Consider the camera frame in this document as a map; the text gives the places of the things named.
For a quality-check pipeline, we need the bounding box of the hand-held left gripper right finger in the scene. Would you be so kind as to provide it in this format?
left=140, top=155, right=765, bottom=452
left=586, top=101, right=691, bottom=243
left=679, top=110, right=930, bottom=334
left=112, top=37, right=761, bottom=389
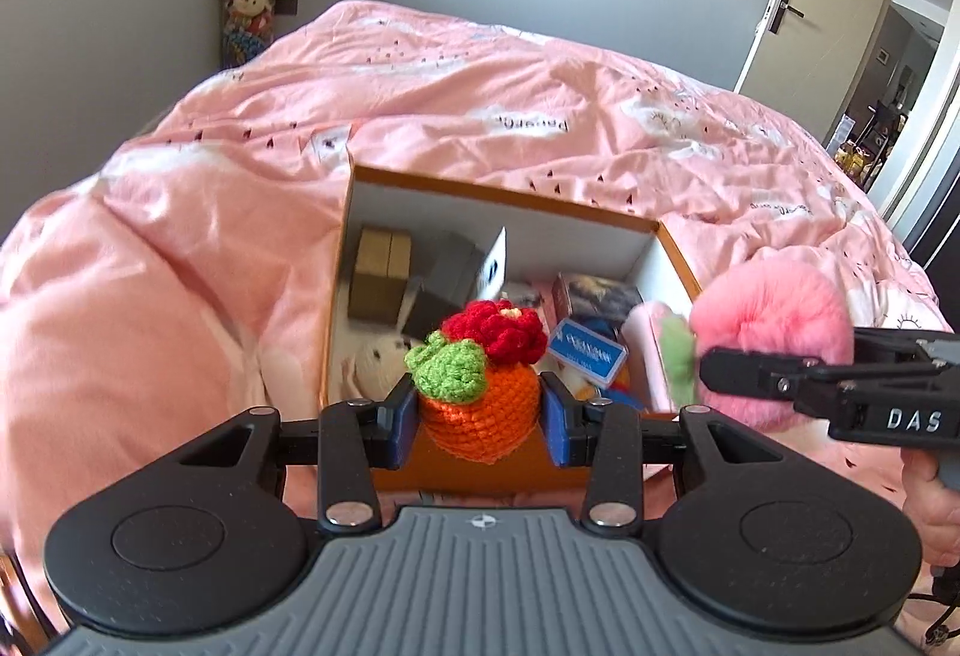
left=538, top=371, right=779, bottom=529

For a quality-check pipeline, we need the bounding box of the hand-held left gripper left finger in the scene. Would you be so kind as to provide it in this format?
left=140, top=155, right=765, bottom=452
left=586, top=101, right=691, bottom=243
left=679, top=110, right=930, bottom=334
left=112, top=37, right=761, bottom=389
left=180, top=373, right=419, bottom=529

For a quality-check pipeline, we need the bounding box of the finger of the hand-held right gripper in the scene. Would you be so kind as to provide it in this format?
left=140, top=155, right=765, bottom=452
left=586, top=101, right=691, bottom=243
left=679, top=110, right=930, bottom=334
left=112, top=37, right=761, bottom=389
left=851, top=326, right=960, bottom=365
left=697, top=347, right=960, bottom=451

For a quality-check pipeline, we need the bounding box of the pink fluffy peach plush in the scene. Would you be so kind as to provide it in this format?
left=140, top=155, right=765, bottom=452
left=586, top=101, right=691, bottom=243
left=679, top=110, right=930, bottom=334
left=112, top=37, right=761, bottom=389
left=660, top=262, right=856, bottom=436

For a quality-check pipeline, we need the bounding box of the crochet orange fruit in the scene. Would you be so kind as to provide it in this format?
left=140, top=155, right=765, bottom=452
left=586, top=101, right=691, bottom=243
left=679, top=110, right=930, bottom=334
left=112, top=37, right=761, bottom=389
left=405, top=300, right=548, bottom=464

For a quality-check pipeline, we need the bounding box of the dark card box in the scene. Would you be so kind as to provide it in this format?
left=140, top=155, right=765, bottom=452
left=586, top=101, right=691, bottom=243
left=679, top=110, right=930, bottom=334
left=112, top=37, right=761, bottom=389
left=553, top=273, right=644, bottom=325

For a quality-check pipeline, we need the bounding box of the black box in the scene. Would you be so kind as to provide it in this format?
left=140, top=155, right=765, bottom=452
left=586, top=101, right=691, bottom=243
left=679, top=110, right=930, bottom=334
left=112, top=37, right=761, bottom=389
left=405, top=232, right=488, bottom=342

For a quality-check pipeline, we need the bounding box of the brown box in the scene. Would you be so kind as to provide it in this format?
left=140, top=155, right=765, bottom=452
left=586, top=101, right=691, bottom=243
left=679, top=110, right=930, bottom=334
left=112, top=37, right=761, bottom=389
left=349, top=227, right=415, bottom=321

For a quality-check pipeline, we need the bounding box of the white lotion tube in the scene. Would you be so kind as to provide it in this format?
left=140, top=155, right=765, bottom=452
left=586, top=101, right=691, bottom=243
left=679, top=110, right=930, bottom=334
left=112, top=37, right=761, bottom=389
left=476, top=227, right=509, bottom=305

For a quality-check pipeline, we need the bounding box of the orange cardboard box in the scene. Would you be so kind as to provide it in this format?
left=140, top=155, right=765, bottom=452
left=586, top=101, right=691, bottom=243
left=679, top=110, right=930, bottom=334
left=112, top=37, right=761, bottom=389
left=319, top=165, right=706, bottom=496

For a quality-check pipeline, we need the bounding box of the person's right hand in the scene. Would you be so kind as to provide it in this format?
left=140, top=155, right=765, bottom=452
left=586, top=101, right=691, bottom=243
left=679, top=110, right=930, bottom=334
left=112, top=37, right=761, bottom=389
left=900, top=450, right=960, bottom=568

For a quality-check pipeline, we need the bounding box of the blue card tag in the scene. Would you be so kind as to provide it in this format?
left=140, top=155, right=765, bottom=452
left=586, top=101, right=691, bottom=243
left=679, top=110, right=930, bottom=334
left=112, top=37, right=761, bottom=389
left=547, top=318, right=627, bottom=391

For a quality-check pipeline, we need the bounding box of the pink pouch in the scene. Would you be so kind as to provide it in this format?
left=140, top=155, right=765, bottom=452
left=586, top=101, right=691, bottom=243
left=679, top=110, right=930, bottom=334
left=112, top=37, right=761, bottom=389
left=622, top=302, right=695, bottom=413

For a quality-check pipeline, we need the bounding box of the dark wardrobe door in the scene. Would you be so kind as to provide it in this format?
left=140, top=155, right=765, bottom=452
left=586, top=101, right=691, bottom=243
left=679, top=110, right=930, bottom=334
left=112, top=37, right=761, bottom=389
left=900, top=124, right=960, bottom=271

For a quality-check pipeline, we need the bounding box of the dark chair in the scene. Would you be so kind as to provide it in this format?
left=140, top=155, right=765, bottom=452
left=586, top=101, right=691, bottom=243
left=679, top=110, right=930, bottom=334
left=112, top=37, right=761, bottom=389
left=862, top=101, right=908, bottom=177

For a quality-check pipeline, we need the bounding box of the pink printed blanket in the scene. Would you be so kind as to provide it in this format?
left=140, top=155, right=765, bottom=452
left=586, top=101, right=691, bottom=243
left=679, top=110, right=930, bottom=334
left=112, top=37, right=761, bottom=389
left=0, top=0, right=960, bottom=627

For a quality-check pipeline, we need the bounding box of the black cable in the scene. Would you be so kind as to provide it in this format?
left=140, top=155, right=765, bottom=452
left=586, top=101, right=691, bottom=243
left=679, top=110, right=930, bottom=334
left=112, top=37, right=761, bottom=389
left=907, top=573, right=960, bottom=654

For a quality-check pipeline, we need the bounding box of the black door handle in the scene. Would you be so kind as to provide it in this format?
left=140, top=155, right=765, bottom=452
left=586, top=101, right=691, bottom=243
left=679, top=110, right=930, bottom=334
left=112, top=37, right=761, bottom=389
left=766, top=0, right=807, bottom=35

